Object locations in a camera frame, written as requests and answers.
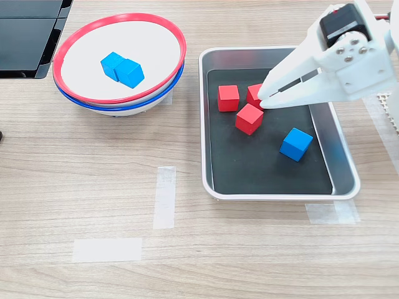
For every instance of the red-rimmed white plate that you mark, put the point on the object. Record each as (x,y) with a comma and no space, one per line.
(93,56)

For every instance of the steel tray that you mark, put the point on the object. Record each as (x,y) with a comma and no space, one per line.
(336,149)

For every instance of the black glossy panel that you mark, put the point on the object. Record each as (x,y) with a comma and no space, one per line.
(25,40)

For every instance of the blue-rimmed white plate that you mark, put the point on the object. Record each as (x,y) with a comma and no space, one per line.
(124,112)

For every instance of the blue cube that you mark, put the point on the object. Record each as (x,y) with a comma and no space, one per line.
(296,144)
(109,63)
(129,74)

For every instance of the red cube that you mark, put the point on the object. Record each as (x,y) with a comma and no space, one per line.
(253,93)
(249,120)
(228,97)

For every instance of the clear tape strip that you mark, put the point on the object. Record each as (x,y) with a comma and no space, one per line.
(378,124)
(107,249)
(330,213)
(168,99)
(164,199)

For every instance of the black tray mat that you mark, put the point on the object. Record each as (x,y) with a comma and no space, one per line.
(249,168)

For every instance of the pale perforated base plate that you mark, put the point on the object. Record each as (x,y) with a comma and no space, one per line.
(384,100)

